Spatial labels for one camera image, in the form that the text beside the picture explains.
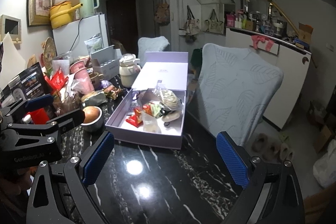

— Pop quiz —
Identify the white cabinet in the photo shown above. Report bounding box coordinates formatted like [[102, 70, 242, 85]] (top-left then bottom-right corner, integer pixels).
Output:
[[226, 26, 312, 131]]

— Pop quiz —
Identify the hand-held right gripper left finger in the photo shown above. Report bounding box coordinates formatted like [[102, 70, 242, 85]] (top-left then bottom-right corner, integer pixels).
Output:
[[26, 131, 115, 224]]

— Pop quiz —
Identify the white brown plush toy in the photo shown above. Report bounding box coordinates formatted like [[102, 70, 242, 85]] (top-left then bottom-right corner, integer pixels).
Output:
[[161, 111, 181, 122]]

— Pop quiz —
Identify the yellow pot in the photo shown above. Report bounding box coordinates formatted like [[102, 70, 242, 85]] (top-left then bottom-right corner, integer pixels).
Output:
[[49, 2, 83, 29]]

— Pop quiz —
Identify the white fridge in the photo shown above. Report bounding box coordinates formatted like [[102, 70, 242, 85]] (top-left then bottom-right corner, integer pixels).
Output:
[[52, 14, 109, 62]]

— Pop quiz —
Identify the open cardboard box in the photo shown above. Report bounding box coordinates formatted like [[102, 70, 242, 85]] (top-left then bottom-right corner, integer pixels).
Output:
[[298, 22, 314, 43]]

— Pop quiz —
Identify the glass cup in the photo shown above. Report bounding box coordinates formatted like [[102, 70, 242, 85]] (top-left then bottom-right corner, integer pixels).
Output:
[[56, 91, 82, 115]]

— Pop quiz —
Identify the wall intercom panel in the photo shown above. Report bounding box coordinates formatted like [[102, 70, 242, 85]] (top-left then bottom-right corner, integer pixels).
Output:
[[0, 14, 21, 43]]

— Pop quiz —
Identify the red foil snack bag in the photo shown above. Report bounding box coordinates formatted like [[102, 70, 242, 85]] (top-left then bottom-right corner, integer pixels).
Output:
[[45, 68, 68, 94]]

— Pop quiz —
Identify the purple silver foil packet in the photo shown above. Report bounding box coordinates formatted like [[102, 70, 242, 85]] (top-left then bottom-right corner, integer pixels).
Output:
[[131, 91, 141, 109]]

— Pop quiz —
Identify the grey green packet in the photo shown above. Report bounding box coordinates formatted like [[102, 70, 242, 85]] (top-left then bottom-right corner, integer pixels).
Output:
[[81, 90, 108, 106]]

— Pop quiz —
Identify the white cardboard bottle box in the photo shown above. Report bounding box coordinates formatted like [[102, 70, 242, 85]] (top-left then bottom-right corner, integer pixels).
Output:
[[91, 46, 120, 80]]

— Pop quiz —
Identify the green white pouch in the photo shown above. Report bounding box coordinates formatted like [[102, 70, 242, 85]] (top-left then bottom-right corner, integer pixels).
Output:
[[84, 33, 103, 56]]

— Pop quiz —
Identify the brown mug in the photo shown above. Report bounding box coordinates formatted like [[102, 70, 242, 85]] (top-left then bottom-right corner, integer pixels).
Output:
[[91, 72, 105, 89]]

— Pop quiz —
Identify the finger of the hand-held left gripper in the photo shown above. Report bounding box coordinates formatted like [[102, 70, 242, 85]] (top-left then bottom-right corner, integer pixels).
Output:
[[8, 109, 86, 139], [0, 94, 55, 126]]

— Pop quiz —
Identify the lavender gift box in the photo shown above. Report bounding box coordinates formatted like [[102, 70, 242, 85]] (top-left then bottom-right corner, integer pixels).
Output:
[[105, 51, 189, 150]]

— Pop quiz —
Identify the pink cloth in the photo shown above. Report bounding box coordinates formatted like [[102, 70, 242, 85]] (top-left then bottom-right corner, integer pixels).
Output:
[[251, 35, 275, 52]]

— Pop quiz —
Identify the white paper bag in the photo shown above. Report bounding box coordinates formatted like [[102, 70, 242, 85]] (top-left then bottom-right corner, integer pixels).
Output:
[[0, 32, 25, 88]]

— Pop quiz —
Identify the clear plastic pouch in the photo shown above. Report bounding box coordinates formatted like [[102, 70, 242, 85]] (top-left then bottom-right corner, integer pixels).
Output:
[[143, 114, 160, 133]]

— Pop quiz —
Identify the red plastic bottle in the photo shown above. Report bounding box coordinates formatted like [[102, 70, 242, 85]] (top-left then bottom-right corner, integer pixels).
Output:
[[25, 108, 54, 125]]

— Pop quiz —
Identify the white printed tote bag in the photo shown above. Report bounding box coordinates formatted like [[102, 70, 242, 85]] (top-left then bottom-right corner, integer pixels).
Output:
[[184, 5, 201, 37], [204, 8, 226, 34]]

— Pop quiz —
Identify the small cardboard box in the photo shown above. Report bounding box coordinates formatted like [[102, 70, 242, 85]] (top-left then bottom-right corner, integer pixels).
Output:
[[315, 124, 335, 152]]

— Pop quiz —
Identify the dark wooden door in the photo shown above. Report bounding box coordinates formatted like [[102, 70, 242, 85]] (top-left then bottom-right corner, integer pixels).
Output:
[[106, 0, 138, 42]]

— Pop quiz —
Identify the woven round plate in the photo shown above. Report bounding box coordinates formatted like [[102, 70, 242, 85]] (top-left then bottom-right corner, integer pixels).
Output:
[[42, 37, 57, 69]]

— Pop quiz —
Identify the light blue covered chair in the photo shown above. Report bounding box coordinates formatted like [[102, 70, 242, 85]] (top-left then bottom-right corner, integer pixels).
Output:
[[196, 43, 284, 147], [138, 36, 170, 55]]

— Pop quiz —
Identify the green bag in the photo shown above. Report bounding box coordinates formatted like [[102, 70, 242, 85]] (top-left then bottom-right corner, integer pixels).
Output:
[[191, 48, 204, 68]]

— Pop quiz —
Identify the orange snack packet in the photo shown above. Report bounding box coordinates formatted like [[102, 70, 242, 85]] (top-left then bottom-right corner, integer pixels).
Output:
[[143, 103, 163, 118]]

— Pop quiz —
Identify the white plastic bag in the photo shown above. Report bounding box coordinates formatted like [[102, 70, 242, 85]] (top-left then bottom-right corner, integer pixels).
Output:
[[312, 147, 336, 188]]

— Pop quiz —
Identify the black product box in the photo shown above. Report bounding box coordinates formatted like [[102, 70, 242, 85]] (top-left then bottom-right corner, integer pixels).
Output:
[[0, 63, 51, 106]]

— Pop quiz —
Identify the gold red snack packet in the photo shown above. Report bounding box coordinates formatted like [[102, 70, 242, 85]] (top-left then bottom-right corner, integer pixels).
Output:
[[102, 85, 125, 100]]

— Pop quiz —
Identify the green electric kettle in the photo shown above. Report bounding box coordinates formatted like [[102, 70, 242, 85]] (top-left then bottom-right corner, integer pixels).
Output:
[[78, 0, 100, 18]]

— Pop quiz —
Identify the person's brown clothing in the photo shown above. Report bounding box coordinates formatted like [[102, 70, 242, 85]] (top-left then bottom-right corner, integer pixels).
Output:
[[303, 186, 334, 216]]

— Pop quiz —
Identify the tan fluffy slipper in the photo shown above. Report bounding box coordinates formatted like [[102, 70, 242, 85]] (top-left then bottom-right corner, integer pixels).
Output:
[[252, 133, 269, 155], [265, 141, 281, 161]]

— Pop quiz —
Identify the person's left hand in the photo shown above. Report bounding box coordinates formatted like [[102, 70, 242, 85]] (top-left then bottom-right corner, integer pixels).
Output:
[[0, 168, 33, 195]]

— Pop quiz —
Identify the stainless steel bowl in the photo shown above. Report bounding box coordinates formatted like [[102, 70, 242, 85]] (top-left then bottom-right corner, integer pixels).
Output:
[[82, 106, 103, 132]]

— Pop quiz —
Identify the brown tote bag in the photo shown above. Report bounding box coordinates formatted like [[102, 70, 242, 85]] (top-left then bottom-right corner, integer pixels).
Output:
[[154, 0, 171, 26]]

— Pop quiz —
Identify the pink tumbler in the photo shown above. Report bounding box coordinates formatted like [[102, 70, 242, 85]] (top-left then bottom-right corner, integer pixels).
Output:
[[70, 60, 95, 94]]

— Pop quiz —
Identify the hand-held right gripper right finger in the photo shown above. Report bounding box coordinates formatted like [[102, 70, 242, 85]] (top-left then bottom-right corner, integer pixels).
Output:
[[216, 131, 305, 224]]

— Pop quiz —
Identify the black kettle cable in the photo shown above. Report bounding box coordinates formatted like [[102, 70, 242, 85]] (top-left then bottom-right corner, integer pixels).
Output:
[[71, 18, 84, 51]]

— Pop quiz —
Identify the cluster of bottles and jars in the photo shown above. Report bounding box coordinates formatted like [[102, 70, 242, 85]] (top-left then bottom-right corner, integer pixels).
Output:
[[226, 10, 288, 38]]

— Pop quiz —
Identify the cream insulated jug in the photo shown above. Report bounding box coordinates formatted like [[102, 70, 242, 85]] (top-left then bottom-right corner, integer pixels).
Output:
[[119, 54, 142, 88]]

